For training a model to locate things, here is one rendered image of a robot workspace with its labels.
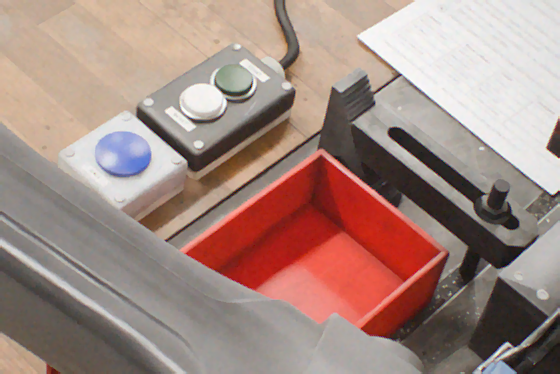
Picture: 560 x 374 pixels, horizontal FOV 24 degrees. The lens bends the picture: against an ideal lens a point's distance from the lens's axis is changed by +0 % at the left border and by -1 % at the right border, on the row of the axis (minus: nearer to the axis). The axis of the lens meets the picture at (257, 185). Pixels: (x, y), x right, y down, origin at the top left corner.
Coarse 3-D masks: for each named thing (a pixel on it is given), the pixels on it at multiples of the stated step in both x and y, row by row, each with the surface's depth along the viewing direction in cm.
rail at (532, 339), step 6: (558, 312) 84; (552, 318) 84; (558, 318) 84; (546, 324) 83; (552, 324) 83; (540, 330) 83; (546, 330) 83; (534, 336) 82; (540, 336) 83; (522, 342) 82; (528, 342) 82; (534, 342) 82; (522, 348) 82; (528, 348) 82
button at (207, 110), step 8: (192, 88) 99; (200, 88) 100; (208, 88) 100; (184, 96) 99; (192, 96) 99; (200, 96) 99; (208, 96) 99; (216, 96) 99; (184, 104) 99; (192, 104) 98; (200, 104) 99; (208, 104) 99; (216, 104) 99; (192, 112) 98; (200, 112) 98; (208, 112) 98; (216, 112) 99
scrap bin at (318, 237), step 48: (288, 192) 94; (336, 192) 95; (192, 240) 88; (240, 240) 93; (288, 240) 96; (336, 240) 96; (384, 240) 94; (432, 240) 90; (288, 288) 93; (336, 288) 94; (384, 288) 94; (432, 288) 92; (384, 336) 91
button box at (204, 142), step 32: (288, 32) 108; (224, 64) 103; (256, 64) 103; (288, 64) 105; (160, 96) 100; (224, 96) 100; (256, 96) 101; (288, 96) 102; (160, 128) 98; (192, 128) 98; (224, 128) 98; (256, 128) 101; (192, 160) 97; (224, 160) 100
